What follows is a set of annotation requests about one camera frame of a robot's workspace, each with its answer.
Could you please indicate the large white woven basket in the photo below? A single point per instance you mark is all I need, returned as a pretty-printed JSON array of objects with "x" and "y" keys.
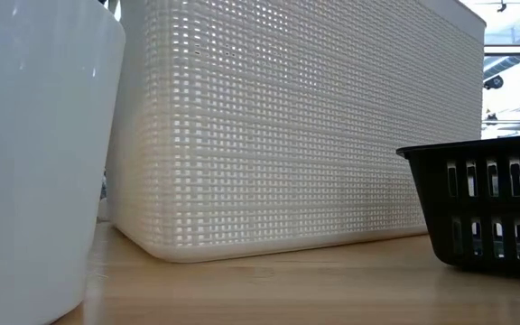
[{"x": 287, "y": 135}]

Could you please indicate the small white plastic bin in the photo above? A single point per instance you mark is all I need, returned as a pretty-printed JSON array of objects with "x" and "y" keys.
[{"x": 30, "y": 158}]

